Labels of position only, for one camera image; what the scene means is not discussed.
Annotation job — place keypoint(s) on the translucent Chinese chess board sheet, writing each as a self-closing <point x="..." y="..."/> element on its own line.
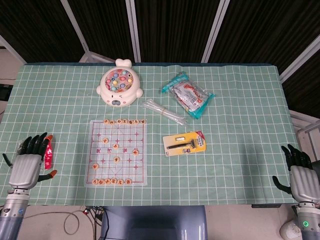
<point x="125" y="170"/>

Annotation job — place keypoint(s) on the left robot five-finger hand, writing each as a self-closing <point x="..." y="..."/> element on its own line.
<point x="25" y="170"/>

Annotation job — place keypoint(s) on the red-character wooden xiangqi piece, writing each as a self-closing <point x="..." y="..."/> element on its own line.
<point x="128" y="181"/>

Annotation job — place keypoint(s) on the black device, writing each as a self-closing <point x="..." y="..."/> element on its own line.
<point x="5" y="92"/>

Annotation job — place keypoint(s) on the teal snack bag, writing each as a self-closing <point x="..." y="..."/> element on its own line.
<point x="188" y="93"/>

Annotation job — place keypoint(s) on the round chess piece red character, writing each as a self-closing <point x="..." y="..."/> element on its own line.
<point x="101" y="181"/>
<point x="120" y="182"/>
<point x="105" y="141"/>
<point x="107" y="181"/>
<point x="115" y="146"/>
<point x="113" y="180"/>
<point x="136" y="151"/>
<point x="95" y="182"/>
<point x="95" y="166"/>

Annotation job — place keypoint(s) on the yellow carded razor pack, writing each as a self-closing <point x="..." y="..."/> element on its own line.
<point x="185" y="143"/>

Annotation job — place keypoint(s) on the green grid tablecloth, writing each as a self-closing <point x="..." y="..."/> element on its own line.
<point x="225" y="175"/>

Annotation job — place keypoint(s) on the white seal fishing toy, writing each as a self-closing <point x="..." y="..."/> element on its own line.
<point x="120" y="85"/>

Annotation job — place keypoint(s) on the clear straw bundle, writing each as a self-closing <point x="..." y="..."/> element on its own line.
<point x="163" y="111"/>

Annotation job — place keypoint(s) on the white metal frame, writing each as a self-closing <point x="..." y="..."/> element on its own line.
<point x="303" y="125"/>

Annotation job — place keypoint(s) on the red printed packet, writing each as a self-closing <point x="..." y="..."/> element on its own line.
<point x="48" y="160"/>

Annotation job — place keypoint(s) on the dark partition panel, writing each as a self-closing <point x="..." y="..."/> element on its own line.
<point x="262" y="30"/>
<point x="175" y="27"/>
<point x="37" y="27"/>
<point x="105" y="25"/>

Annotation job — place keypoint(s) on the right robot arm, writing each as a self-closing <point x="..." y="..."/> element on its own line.
<point x="308" y="222"/>

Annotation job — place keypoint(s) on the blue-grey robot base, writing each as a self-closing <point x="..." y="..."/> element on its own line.
<point x="155" y="222"/>

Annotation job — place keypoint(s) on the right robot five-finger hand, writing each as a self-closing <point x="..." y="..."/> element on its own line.
<point x="305" y="182"/>

